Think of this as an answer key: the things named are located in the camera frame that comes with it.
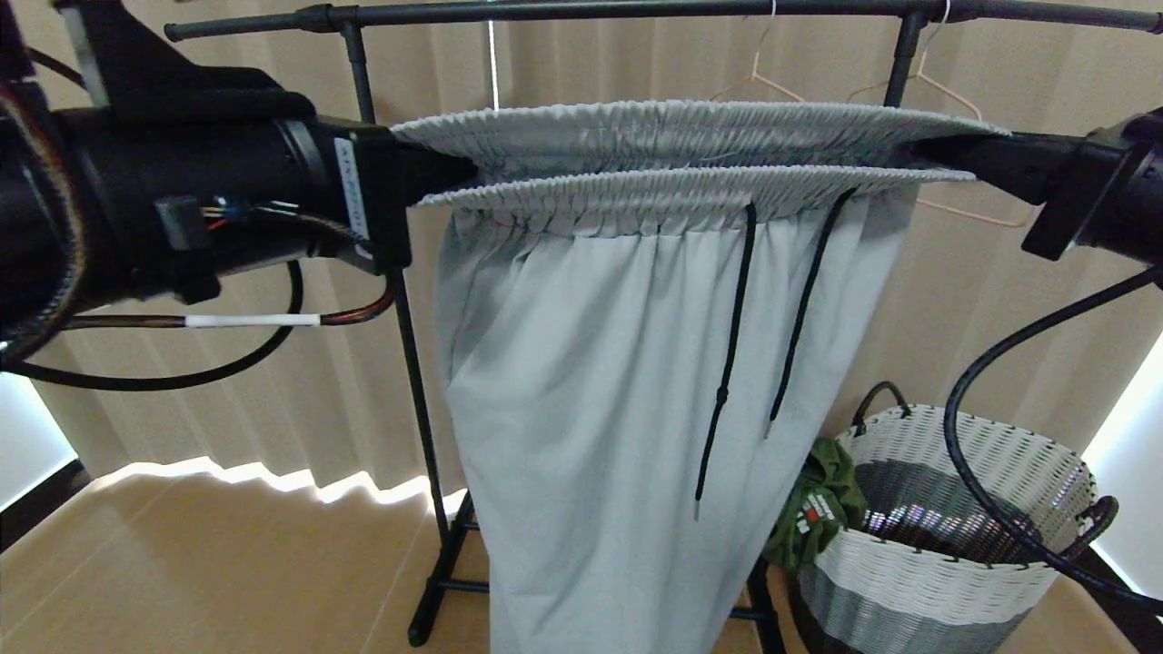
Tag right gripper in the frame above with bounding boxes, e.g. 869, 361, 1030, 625
1022, 107, 1163, 266

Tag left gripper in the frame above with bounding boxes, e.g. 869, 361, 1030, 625
50, 107, 406, 306

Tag pink clothes hanger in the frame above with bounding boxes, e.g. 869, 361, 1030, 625
845, 0, 1037, 228
709, 0, 810, 103

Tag pale grey shorts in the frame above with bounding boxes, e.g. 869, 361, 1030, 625
391, 98, 1011, 654

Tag white laundry basket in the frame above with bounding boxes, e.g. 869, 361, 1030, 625
789, 381, 1120, 654

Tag black clothes rack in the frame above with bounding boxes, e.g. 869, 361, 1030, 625
164, 0, 1163, 648

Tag beige curtain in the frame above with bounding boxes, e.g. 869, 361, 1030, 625
0, 0, 1163, 510

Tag green printed garment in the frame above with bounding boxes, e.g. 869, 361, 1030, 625
761, 438, 869, 575

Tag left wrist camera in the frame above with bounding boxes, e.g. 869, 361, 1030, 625
55, 0, 319, 124

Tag black cable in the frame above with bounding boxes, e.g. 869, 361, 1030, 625
0, 259, 305, 393
943, 263, 1163, 611

